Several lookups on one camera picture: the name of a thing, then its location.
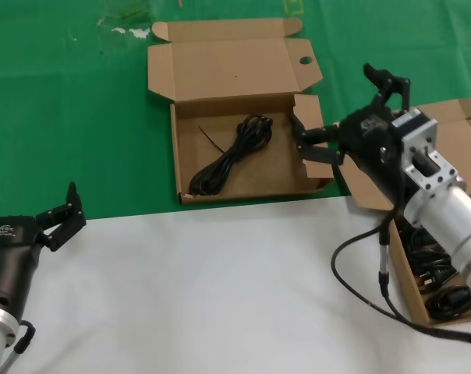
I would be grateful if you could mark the green table mat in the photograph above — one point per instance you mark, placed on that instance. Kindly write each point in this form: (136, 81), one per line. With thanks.
(64, 117)

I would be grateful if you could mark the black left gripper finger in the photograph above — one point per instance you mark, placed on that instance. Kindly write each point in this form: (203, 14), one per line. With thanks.
(69, 221)

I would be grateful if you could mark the open cardboard box with holes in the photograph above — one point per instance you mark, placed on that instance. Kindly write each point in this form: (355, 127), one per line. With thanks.
(259, 175)

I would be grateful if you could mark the open plain cardboard box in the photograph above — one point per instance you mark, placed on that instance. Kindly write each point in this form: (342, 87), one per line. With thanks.
(362, 189)

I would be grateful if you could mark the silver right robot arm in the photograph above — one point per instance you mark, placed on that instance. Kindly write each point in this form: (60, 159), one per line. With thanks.
(446, 210)

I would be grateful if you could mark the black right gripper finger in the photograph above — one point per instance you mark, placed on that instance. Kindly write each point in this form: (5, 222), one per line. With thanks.
(319, 142)
(391, 82)

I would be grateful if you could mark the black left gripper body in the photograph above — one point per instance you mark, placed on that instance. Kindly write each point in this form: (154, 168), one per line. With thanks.
(11, 253)

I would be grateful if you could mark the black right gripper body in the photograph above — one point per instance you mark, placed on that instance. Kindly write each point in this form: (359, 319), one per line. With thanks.
(376, 148)

